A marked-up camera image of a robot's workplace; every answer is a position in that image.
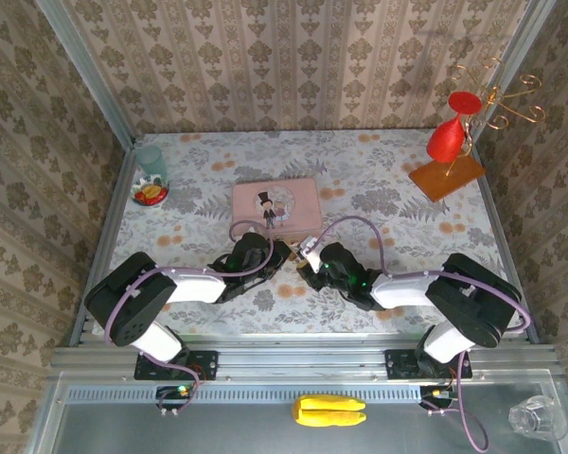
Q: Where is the pink tin box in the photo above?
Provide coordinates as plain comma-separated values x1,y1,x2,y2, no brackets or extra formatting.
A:
230,177,324,241

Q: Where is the floral tablecloth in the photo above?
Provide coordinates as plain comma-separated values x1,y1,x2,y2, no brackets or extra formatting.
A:
92,131,526,338

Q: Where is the small bowl of fruit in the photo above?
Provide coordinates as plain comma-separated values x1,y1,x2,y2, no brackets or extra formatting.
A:
131,174,171,207

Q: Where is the yellow plastic banana bunch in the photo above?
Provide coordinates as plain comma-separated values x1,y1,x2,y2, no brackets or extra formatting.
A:
292,394,368,428

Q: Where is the orange wooden stand base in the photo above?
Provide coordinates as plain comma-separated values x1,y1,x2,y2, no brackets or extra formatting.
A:
408,155,487,203

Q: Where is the green translucent cup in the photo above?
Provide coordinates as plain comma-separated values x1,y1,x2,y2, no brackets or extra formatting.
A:
135,145,169,186

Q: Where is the small circuit board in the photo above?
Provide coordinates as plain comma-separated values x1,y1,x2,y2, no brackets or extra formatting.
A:
418,384,458,412
154,384,196,413

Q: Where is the metal tray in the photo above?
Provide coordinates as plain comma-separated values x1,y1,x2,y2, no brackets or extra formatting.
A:
27,371,568,454

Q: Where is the red wine glass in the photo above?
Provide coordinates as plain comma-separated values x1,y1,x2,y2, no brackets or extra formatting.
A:
425,91,483,165

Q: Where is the clear drinking glass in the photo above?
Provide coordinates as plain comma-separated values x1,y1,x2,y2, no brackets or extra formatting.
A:
507,395,568,442

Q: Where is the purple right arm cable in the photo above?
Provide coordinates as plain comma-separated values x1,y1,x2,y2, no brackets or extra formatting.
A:
311,215,534,453

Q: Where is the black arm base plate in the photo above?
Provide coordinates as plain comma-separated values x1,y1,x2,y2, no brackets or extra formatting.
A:
133,349,220,382
383,348,473,380

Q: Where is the aluminium frame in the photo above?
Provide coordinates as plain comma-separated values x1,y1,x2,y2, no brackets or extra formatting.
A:
32,0,568,454

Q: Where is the gold wire glass stand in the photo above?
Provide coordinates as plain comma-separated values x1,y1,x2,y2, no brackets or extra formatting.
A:
443,56,547,179

